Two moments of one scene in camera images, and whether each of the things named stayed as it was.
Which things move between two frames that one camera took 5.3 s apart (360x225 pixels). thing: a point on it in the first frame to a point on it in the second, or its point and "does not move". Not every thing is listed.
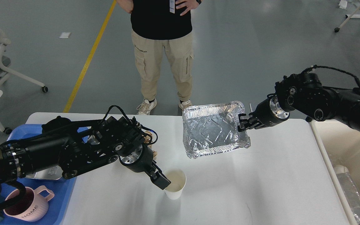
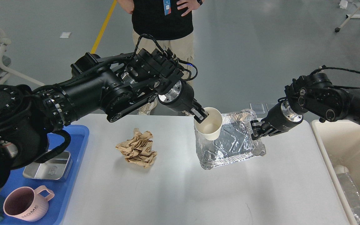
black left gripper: [141, 159] to [180, 97]
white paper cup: [177, 177] to [210, 127]
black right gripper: [268, 112] to [279, 119]
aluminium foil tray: [212, 128] to [235, 143]
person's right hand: [127, 5] does not move
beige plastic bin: [342, 144] does not move
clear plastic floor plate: [253, 106] does not move
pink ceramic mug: [32, 206] does not move
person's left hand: [191, 4] does not move
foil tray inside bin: [359, 208] does not move
